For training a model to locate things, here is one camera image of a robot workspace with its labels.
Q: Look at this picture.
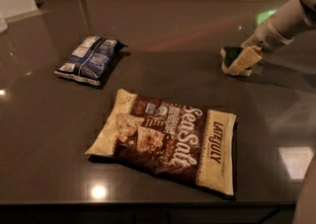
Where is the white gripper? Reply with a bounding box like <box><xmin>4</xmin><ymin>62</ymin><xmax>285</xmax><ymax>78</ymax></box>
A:
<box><xmin>228</xmin><ymin>16</ymin><xmax>293</xmax><ymax>75</ymax></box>

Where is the brown Sea Salt chip bag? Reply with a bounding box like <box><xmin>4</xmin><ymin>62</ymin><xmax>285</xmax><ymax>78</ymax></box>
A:
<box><xmin>86</xmin><ymin>89</ymin><xmax>236</xmax><ymax>195</ymax></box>

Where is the green and yellow sponge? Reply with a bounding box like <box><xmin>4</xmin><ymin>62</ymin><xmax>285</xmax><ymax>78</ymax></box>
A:
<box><xmin>220</xmin><ymin>46</ymin><xmax>242</xmax><ymax>74</ymax></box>

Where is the blue chip bag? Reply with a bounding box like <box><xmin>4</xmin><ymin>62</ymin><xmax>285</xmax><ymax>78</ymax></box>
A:
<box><xmin>54</xmin><ymin>36</ymin><xmax>125</xmax><ymax>86</ymax></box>

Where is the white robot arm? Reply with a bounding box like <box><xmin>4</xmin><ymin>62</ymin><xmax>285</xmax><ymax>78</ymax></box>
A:
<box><xmin>220</xmin><ymin>0</ymin><xmax>316</xmax><ymax>76</ymax></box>

